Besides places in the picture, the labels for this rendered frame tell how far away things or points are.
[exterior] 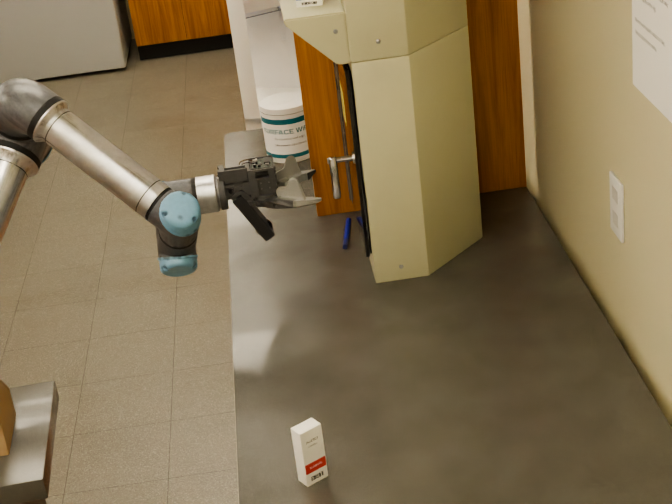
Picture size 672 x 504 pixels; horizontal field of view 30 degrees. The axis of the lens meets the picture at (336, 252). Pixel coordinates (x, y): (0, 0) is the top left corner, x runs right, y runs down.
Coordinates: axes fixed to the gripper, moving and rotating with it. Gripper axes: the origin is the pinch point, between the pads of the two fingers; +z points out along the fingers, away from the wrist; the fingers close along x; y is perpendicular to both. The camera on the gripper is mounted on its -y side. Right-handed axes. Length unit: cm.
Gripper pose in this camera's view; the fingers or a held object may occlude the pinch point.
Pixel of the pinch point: (319, 187)
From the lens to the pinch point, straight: 252.3
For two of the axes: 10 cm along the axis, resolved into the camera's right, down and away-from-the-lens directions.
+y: -1.1, -8.9, -4.4
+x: -0.9, -4.3, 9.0
